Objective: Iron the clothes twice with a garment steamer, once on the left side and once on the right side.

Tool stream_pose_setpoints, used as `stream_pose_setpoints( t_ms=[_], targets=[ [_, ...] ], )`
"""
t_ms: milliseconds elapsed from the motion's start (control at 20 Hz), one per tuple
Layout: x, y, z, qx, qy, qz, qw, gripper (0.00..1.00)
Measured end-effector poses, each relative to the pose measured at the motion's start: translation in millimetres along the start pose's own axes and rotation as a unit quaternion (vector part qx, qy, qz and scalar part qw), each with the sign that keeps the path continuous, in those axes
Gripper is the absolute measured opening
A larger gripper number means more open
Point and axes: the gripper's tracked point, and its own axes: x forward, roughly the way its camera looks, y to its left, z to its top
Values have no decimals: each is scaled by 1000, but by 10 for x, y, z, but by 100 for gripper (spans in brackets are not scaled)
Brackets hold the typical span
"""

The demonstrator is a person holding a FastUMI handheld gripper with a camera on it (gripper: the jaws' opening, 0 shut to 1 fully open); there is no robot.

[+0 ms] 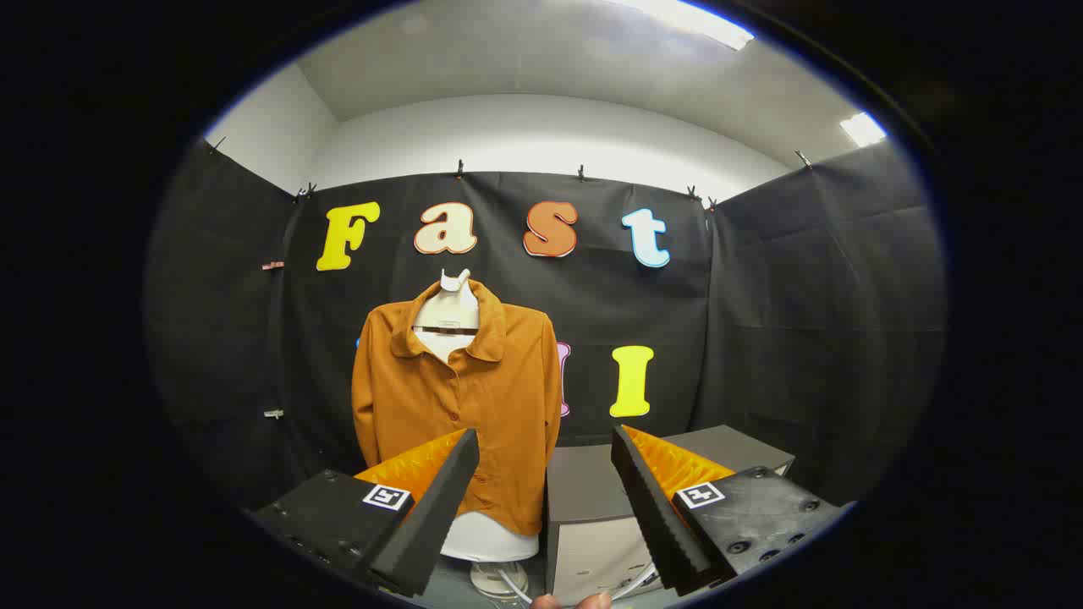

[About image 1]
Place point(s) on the grey cabinet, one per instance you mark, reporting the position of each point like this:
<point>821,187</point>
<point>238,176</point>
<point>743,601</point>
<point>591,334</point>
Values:
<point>584,491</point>

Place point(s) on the orange button-up shirt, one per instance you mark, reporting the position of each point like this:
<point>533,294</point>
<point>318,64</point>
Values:
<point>499,397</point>

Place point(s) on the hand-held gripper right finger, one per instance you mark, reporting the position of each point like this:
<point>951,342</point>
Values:
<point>651,516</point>

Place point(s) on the long ceiling light panel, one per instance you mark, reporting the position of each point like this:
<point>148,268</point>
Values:
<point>702,21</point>

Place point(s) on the clear mannequin stand base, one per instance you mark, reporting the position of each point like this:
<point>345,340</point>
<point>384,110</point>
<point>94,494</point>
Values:
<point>495,579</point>

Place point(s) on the black backdrop cloth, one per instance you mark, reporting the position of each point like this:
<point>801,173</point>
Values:
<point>761,296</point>

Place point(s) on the white mannequin torso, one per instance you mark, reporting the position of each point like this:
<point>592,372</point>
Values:
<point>448,341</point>

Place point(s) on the small ceiling light panel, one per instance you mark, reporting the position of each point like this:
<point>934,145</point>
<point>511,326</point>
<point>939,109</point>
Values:
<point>861,128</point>

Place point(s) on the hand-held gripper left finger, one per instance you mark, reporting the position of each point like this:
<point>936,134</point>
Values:
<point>431,516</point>

